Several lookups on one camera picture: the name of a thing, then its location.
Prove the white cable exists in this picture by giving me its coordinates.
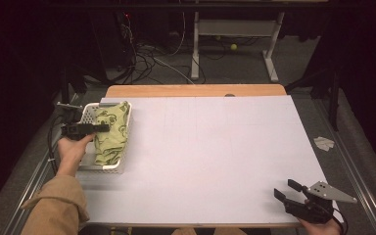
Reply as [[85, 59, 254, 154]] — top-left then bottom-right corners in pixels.
[[152, 57, 196, 86]]

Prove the crumpled white paper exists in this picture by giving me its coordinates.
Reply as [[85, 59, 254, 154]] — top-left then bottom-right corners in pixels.
[[312, 135, 336, 152]]

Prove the white perforated plastic basket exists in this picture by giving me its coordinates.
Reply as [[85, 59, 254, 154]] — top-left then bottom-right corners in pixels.
[[76, 101, 133, 174]]

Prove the metal floor rail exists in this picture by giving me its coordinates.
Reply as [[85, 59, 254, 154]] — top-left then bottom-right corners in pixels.
[[312, 97, 376, 235], [3, 92, 79, 235]]

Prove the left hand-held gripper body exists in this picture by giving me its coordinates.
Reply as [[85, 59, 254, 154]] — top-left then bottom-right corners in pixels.
[[57, 102, 94, 141]]

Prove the white desk frame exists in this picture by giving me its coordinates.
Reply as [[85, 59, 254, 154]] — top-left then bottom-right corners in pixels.
[[190, 11, 287, 83]]

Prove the person's left hand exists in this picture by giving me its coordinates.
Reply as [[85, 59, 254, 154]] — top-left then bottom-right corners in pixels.
[[57, 132, 96, 177]]

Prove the black metal stand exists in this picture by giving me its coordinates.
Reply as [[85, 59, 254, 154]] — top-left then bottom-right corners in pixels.
[[285, 62, 343, 132]]

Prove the person's leg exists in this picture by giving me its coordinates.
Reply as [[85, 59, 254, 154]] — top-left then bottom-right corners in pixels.
[[170, 227, 199, 235], [211, 227, 248, 235]]

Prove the green printed baby romper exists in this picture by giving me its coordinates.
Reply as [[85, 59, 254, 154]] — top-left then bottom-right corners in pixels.
[[91, 100, 131, 166]]

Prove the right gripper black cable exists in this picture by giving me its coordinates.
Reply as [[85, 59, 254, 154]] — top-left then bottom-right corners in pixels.
[[312, 202, 349, 235]]

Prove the person's right hand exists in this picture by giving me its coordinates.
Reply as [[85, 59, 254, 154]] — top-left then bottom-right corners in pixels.
[[299, 217, 342, 235]]

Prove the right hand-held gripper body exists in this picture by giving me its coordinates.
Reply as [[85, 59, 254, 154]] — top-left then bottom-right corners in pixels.
[[283, 180, 357, 225]]

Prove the bundle of black cables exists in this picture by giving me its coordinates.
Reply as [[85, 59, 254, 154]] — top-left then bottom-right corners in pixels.
[[116, 13, 208, 85]]

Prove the white board sheet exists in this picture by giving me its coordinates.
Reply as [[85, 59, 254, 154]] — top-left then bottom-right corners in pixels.
[[76, 95, 341, 227]]

